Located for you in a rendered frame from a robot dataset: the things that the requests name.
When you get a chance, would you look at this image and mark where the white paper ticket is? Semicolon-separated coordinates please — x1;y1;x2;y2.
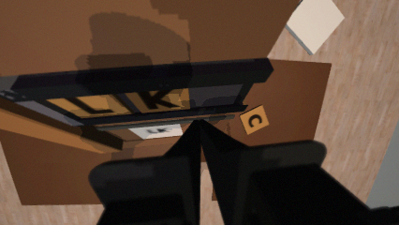
129;124;183;139

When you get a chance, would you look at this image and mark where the cream flat rectangular card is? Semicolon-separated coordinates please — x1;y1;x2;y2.
285;0;345;55

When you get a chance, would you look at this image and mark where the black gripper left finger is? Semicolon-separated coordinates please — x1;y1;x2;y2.
88;120;201;225

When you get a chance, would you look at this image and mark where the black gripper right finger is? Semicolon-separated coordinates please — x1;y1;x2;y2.
199;119;327;225

